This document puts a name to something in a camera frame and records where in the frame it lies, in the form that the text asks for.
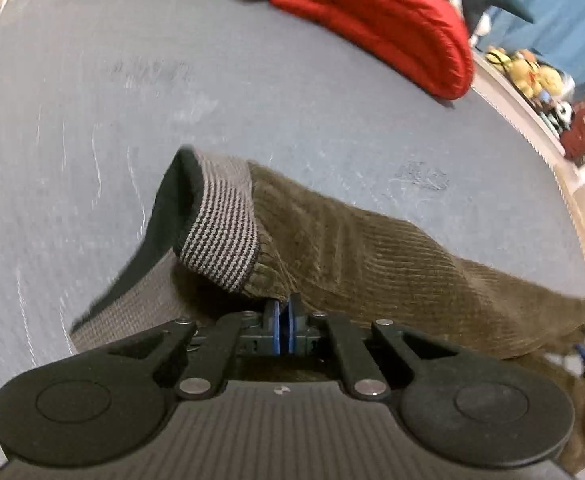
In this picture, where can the white window sill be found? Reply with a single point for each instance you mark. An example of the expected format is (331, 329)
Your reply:
(522, 105)

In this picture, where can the red folded comforter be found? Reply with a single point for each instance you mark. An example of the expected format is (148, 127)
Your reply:
(387, 15)

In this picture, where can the panda plush toy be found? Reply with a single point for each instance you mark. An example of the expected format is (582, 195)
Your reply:
(562, 115)

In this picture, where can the yellow plush bear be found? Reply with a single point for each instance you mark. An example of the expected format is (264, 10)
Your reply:
(537, 75)

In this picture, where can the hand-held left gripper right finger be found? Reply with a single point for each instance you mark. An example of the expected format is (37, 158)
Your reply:
(295, 327)

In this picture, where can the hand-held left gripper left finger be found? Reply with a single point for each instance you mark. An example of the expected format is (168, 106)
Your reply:
(272, 327)

